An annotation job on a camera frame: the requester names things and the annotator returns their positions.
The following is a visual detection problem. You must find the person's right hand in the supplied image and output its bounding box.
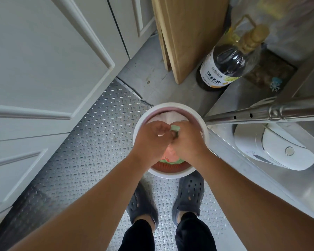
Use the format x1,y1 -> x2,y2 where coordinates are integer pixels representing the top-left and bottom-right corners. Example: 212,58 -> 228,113
170,120 -> 213,168

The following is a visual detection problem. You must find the person's left hand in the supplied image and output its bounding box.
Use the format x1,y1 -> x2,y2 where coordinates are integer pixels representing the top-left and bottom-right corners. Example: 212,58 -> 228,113
133,121 -> 172,168

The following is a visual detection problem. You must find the green and pink wrapper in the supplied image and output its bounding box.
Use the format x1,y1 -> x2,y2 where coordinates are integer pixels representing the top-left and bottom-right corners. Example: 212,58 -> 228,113
158,124 -> 186,165

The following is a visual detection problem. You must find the person's right forearm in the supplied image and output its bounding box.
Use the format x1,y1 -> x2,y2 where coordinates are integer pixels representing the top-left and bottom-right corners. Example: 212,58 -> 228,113
196,154 -> 314,251

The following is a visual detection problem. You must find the person's left forearm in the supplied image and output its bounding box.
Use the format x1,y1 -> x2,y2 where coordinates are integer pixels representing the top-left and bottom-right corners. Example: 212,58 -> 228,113
9,154 -> 153,251

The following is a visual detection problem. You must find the white crumpled tissue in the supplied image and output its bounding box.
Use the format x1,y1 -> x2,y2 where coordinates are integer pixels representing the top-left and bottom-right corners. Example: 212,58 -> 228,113
147,111 -> 191,126

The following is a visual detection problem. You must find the white round trash bin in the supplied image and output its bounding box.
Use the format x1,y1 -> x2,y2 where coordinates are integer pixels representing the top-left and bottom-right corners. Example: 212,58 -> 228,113
132,102 -> 209,180

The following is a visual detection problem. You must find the grey clog shoe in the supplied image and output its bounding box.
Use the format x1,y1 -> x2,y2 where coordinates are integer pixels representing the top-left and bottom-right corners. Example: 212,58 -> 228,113
172,170 -> 205,226
125,180 -> 160,231

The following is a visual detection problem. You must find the cooking oil bottle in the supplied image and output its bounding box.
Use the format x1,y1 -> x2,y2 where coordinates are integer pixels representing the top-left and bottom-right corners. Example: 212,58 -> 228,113
195,14 -> 270,92

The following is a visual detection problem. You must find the wooden board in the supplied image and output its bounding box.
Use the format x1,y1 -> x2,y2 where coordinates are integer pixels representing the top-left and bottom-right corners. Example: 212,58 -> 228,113
150,0 -> 231,85

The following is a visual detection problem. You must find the chrome metal pole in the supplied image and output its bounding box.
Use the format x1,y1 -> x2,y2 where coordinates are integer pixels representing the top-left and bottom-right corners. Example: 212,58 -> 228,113
203,94 -> 314,126

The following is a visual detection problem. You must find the blue snowflake sticker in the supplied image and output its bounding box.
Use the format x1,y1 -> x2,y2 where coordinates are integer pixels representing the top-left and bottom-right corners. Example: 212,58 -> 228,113
269,77 -> 283,92

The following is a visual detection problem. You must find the black trouser leg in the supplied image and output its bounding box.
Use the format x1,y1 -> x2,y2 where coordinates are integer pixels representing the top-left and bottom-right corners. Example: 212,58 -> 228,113
117,219 -> 155,251
175,212 -> 217,251

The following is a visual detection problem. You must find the narrow white cabinet door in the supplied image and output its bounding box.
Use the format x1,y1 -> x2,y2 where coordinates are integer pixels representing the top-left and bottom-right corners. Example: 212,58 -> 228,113
107,0 -> 158,60

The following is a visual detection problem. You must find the large white cabinet door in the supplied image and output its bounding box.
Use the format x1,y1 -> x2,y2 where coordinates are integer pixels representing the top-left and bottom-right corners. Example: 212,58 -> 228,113
0,0 -> 130,142

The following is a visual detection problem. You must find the clear plastic bag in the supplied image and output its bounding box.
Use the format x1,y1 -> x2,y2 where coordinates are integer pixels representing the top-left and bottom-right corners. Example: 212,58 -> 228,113
229,0 -> 314,67

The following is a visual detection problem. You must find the white panelled lower door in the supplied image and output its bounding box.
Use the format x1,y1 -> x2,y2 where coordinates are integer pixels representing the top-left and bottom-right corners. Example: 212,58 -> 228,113
0,133 -> 70,234

